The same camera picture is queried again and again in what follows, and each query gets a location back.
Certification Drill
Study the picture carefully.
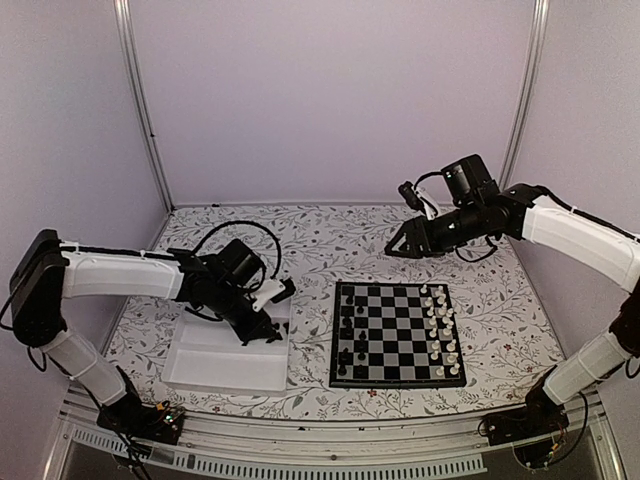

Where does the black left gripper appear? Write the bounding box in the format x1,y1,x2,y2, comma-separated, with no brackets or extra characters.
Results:
210,282,275,344

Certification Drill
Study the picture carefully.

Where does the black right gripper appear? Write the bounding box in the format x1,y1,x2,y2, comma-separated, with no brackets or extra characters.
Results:
384,201,485,260

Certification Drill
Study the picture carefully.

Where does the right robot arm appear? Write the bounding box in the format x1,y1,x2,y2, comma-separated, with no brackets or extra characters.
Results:
385,154,639,436

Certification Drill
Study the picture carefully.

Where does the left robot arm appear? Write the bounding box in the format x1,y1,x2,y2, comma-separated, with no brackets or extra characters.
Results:
7,229,288,434

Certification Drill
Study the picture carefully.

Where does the pile of black chess pieces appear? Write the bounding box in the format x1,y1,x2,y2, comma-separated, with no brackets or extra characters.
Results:
266,322,290,344

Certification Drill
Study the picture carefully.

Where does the white plastic tray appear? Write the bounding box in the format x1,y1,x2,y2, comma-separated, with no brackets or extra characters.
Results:
161,300,292,396

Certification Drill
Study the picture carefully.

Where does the black and silver chessboard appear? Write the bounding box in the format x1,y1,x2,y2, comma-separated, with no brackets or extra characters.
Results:
329,281,467,389

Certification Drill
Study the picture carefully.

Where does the floral patterned table mat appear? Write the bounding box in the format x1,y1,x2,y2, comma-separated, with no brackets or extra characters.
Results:
106,205,562,421

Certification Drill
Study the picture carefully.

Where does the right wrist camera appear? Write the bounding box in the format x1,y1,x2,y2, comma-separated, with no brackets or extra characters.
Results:
398,181,442,220

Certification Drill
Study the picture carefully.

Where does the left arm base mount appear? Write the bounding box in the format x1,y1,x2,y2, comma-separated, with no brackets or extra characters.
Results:
97,398,184,445

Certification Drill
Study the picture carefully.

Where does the aluminium front rail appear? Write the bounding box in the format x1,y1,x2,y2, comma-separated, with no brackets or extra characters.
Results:
44,389,626,480

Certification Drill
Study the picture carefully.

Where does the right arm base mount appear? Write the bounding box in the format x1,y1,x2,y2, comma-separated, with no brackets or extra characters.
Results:
478,406,569,469

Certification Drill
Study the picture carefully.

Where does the aluminium frame post right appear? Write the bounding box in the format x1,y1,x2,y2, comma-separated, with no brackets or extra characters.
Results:
499,0,550,188

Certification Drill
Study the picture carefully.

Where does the aluminium frame post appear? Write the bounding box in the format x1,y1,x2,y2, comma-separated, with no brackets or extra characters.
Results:
113,0,175,213
499,0,550,188

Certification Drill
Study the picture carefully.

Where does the aluminium frame post left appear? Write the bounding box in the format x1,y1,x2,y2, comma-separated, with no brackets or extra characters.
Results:
113,0,175,213

